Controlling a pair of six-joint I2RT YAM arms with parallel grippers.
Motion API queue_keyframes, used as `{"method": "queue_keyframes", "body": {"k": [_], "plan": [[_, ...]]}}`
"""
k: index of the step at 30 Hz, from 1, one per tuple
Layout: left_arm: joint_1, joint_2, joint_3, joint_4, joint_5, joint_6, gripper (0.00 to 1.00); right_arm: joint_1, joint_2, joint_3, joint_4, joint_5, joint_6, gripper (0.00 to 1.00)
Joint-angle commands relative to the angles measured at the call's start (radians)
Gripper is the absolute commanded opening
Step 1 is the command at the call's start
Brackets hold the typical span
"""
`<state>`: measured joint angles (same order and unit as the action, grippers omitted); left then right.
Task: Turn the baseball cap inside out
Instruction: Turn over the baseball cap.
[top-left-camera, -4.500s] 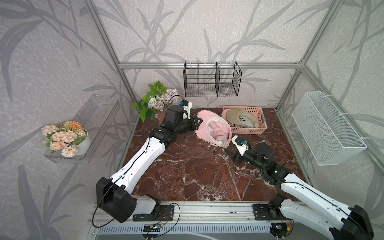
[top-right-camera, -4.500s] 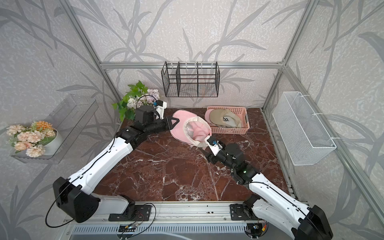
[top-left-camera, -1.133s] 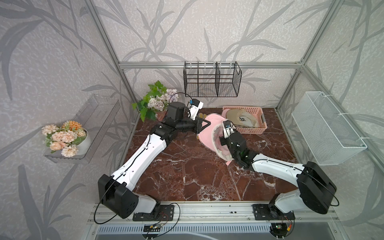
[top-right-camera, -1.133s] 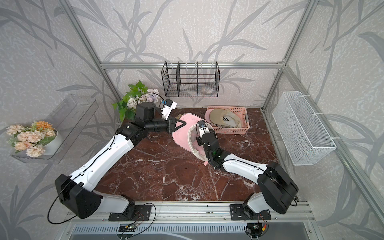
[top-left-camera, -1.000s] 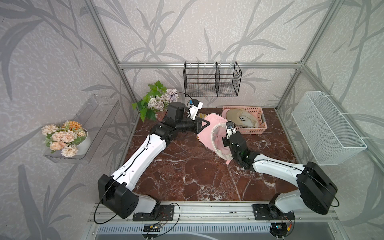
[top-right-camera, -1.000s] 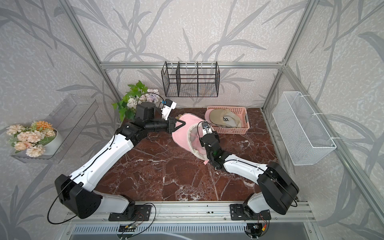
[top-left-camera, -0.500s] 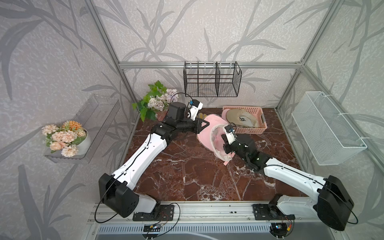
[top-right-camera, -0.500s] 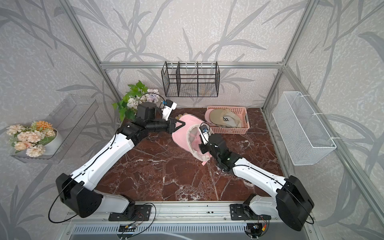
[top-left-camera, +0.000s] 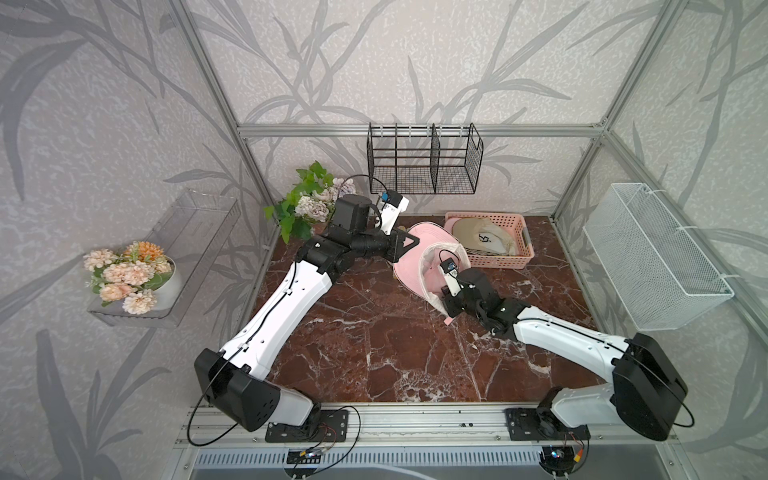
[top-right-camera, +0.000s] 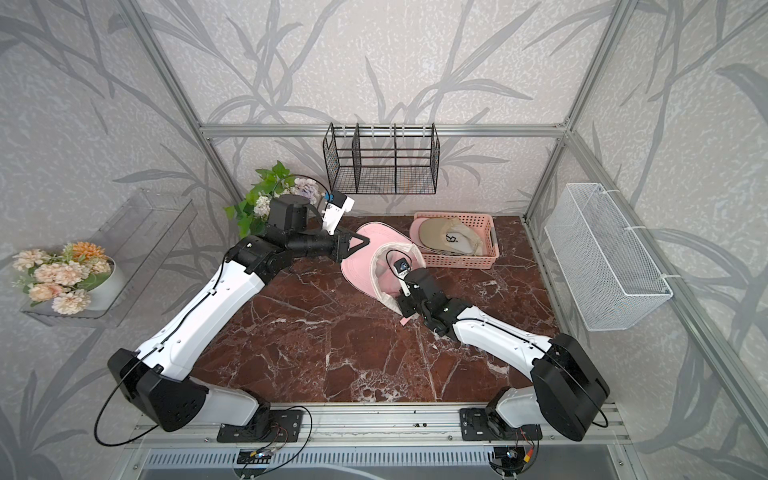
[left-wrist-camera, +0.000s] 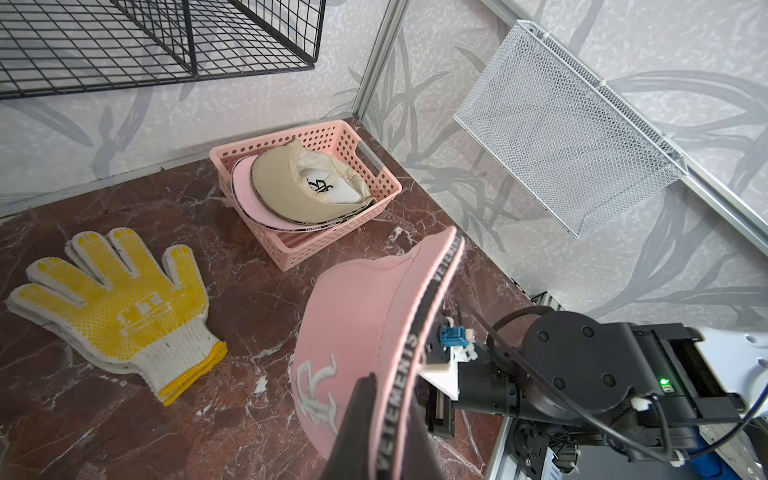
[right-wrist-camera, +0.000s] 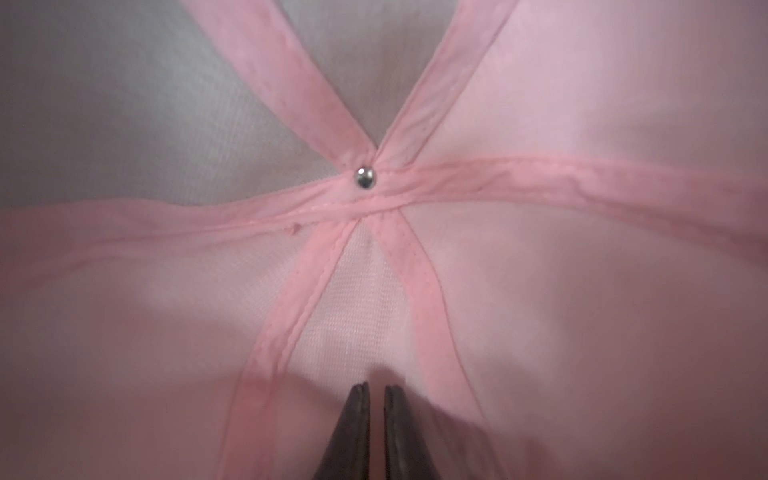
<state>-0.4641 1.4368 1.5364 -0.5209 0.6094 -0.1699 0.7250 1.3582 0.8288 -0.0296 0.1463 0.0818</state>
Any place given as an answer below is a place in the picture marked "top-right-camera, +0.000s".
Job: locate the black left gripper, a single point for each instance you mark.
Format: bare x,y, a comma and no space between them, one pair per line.
336,242

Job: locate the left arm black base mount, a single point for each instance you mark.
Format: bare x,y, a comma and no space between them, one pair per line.
281,426

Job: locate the black wire wall basket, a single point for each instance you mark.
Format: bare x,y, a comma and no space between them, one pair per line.
375,160

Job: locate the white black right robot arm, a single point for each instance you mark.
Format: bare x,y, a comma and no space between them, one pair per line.
567,391

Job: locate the pink cap in basket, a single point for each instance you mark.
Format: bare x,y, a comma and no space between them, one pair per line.
414,231

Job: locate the pink plastic basket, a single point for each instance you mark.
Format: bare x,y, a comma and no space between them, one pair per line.
483,225

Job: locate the green and lilac flower bouquet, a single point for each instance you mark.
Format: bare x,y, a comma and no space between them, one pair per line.
252,213

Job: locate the pink baseball cap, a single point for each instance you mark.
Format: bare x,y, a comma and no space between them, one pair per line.
370,269

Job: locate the white pot peach flowers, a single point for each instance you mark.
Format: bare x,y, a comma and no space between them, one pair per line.
80,277

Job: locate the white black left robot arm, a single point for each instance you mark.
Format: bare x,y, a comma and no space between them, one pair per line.
156,377

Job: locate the beige baseball cap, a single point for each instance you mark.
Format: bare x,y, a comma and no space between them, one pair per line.
450,235

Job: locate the clear acrylic wall shelf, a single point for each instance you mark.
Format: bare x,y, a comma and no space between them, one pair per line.
138,237

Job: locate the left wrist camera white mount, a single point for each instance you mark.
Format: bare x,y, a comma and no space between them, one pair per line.
337,205

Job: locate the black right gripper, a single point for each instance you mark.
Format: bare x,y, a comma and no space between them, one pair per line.
405,311

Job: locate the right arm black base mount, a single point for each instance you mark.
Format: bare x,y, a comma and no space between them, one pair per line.
477,425

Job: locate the white mesh wall basket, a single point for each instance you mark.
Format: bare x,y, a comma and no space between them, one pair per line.
610,274

